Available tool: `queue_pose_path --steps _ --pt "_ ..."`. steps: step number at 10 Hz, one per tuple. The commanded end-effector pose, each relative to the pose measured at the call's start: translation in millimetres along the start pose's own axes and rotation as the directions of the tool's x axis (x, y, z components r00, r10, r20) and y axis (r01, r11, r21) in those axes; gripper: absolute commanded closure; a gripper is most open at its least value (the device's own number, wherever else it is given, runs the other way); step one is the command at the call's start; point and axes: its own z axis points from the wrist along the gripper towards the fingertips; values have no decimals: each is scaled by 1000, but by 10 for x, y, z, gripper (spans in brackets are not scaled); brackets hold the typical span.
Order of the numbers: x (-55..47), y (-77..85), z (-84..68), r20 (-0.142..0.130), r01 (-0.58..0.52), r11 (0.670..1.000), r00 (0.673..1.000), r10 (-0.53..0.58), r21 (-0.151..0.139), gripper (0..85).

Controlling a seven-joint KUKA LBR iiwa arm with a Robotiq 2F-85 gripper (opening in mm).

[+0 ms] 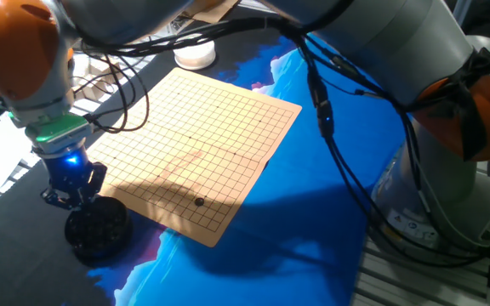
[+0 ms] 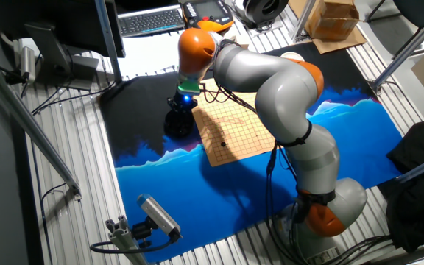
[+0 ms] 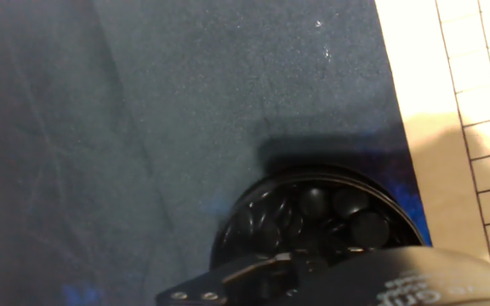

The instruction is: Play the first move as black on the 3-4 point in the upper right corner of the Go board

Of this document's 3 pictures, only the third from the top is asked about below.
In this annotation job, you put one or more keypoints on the tan Go board sheet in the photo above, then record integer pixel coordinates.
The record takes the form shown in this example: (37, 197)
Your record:
(453, 127)

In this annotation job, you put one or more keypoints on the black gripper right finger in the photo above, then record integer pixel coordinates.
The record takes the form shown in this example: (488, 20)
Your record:
(357, 250)

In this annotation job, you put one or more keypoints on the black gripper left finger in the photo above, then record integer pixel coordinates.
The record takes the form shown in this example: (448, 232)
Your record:
(236, 280)

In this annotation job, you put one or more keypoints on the blue and black landscape mat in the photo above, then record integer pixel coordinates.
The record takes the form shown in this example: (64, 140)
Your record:
(143, 127)

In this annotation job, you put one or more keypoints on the black bowl of black stones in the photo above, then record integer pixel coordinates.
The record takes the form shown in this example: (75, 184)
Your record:
(313, 212)

